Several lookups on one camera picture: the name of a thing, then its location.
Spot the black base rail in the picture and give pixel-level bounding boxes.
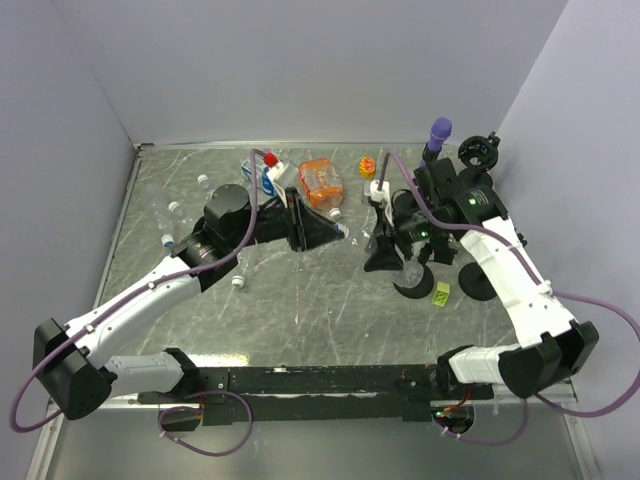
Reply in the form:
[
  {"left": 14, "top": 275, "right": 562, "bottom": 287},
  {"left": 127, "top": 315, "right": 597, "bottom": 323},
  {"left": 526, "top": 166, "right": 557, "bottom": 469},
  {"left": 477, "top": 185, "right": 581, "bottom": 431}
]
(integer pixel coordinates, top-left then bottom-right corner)
[{"left": 137, "top": 364, "right": 471, "bottom": 426}]

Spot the blue water bottle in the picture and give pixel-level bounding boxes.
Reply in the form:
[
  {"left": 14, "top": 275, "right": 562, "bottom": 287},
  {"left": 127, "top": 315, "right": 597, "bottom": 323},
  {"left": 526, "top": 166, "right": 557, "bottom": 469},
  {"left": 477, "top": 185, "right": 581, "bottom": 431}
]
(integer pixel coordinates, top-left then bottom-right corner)
[{"left": 241, "top": 158, "right": 276, "bottom": 197}]

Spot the yellow orange bottle cap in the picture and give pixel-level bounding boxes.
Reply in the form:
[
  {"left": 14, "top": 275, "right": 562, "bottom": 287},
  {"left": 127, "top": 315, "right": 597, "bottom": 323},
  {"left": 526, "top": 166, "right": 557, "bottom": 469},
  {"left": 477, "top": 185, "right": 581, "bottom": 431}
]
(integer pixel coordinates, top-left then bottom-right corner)
[{"left": 358, "top": 156, "right": 376, "bottom": 180}]

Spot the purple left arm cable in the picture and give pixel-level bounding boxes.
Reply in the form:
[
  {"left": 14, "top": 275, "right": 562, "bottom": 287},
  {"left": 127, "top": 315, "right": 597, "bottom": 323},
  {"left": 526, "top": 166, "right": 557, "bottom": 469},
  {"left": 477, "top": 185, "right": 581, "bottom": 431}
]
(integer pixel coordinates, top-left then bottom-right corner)
[{"left": 8, "top": 147, "right": 271, "bottom": 434}]

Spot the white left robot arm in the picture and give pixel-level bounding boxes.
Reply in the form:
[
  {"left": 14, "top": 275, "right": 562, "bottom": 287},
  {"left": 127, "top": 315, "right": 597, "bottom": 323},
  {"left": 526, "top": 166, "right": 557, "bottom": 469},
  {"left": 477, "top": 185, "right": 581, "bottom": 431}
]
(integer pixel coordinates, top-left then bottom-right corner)
[{"left": 33, "top": 184, "right": 346, "bottom": 420}]

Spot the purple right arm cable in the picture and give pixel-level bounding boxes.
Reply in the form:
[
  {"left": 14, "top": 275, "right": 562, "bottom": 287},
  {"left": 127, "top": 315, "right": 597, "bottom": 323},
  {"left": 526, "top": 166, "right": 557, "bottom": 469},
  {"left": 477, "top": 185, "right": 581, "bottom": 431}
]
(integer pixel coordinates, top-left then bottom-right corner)
[{"left": 379, "top": 152, "right": 640, "bottom": 446}]

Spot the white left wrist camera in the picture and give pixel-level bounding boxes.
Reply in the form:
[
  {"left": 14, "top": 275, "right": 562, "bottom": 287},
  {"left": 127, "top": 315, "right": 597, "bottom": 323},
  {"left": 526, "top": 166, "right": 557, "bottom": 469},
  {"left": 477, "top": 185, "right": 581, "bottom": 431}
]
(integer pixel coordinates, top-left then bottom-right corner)
[{"left": 263, "top": 152, "right": 299, "bottom": 198}]

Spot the black empty microphone stand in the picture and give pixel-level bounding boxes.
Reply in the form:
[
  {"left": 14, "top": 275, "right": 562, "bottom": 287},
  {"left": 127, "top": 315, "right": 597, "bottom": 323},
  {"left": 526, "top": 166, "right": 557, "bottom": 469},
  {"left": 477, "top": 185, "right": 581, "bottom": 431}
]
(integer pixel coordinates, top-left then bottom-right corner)
[{"left": 458, "top": 131, "right": 501, "bottom": 188}]

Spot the clear bottle small white cap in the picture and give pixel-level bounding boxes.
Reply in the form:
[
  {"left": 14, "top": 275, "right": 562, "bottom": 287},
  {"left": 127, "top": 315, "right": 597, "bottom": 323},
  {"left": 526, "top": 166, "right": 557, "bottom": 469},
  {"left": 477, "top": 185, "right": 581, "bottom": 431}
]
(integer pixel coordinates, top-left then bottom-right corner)
[{"left": 168, "top": 201, "right": 193, "bottom": 227}]

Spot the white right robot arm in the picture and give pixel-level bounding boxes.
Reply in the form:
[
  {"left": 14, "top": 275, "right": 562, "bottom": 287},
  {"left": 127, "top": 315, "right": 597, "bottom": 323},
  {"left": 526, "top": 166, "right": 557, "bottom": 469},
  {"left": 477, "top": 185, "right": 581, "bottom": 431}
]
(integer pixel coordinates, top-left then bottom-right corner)
[{"left": 364, "top": 158, "right": 599, "bottom": 399}]

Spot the clear bottle front white cap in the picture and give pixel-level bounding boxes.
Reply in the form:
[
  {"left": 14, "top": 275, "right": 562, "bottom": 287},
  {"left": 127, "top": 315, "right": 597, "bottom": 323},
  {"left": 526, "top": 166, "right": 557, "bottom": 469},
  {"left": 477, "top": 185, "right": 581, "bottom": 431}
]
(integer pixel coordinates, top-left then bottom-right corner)
[{"left": 231, "top": 249, "right": 251, "bottom": 289}]

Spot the clear bottle blue ring cap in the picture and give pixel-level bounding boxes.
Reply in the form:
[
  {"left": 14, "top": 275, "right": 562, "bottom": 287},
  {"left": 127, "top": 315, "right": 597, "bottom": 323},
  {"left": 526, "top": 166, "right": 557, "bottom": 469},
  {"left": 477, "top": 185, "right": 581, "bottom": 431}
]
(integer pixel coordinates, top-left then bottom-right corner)
[{"left": 143, "top": 183, "right": 176, "bottom": 249}]

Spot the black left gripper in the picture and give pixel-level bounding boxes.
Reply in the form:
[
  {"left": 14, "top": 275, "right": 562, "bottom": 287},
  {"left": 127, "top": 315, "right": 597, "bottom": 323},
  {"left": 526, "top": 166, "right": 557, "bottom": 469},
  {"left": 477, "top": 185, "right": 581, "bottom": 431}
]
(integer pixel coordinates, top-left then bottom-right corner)
[{"left": 229, "top": 188, "right": 345, "bottom": 253}]

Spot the purple microphone on stand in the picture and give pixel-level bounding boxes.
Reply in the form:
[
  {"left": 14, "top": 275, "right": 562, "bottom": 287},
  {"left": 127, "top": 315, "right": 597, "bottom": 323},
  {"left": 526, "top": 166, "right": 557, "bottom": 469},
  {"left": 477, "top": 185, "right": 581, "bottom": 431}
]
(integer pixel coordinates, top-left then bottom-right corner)
[{"left": 394, "top": 117, "right": 454, "bottom": 211}]

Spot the green toy brick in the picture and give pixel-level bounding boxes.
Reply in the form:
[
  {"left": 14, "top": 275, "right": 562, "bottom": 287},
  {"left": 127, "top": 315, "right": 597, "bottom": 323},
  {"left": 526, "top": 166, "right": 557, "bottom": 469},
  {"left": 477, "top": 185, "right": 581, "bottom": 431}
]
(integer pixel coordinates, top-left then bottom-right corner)
[{"left": 432, "top": 281, "right": 451, "bottom": 307}]

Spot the orange plastic bottle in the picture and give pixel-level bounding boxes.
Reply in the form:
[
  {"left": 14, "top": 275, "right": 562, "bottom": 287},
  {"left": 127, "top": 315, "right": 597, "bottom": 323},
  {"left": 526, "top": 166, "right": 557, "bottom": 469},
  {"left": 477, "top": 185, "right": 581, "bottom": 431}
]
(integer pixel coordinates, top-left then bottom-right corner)
[{"left": 298, "top": 157, "right": 344, "bottom": 221}]

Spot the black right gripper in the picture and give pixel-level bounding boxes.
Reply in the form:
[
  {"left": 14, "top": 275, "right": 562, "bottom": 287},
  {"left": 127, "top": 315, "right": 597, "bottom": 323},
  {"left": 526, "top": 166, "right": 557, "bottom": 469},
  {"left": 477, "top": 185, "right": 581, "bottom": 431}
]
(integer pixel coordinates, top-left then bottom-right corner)
[{"left": 363, "top": 202, "right": 445, "bottom": 272}]

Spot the blue Pocari bottle cap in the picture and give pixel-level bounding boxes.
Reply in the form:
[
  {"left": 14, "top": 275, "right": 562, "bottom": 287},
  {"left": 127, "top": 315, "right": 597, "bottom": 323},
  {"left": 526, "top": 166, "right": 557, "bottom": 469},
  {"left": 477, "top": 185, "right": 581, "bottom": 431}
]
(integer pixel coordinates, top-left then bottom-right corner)
[{"left": 335, "top": 223, "right": 350, "bottom": 240}]

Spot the clear Pocari bottle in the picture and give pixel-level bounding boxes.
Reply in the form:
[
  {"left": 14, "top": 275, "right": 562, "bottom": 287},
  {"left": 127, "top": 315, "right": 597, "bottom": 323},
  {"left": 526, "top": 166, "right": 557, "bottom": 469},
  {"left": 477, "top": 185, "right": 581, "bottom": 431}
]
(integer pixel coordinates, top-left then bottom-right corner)
[{"left": 363, "top": 232, "right": 426, "bottom": 290}]

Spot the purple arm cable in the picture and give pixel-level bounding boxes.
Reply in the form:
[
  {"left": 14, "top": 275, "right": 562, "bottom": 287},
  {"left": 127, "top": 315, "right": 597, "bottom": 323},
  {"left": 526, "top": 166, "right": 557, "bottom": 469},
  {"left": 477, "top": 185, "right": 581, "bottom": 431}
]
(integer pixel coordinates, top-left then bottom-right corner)
[
  {"left": 8, "top": 147, "right": 271, "bottom": 434},
  {"left": 379, "top": 152, "right": 640, "bottom": 446}
]

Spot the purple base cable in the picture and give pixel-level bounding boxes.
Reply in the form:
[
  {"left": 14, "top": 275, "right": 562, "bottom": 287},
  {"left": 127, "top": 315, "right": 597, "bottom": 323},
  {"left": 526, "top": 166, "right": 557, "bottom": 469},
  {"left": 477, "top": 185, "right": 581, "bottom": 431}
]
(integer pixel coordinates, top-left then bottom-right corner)
[{"left": 157, "top": 392, "right": 254, "bottom": 457}]

